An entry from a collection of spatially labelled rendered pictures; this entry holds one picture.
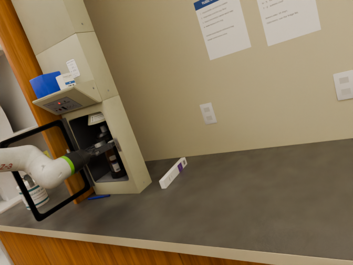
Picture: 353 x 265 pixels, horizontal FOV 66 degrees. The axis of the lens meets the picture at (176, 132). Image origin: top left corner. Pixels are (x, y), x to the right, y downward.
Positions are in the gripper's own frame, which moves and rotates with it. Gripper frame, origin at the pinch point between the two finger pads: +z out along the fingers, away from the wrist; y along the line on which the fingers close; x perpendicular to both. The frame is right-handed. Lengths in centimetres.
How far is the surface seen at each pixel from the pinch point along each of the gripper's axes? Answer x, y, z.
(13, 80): -56, 118, 35
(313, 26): -23, -96, 36
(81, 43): -46.3, -14.0, -6.5
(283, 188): 26, -81, -5
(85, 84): -29.8, -14.0, -12.1
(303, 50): -15, -91, 37
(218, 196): 26, -58, -10
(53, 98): -28.8, 2.7, -17.3
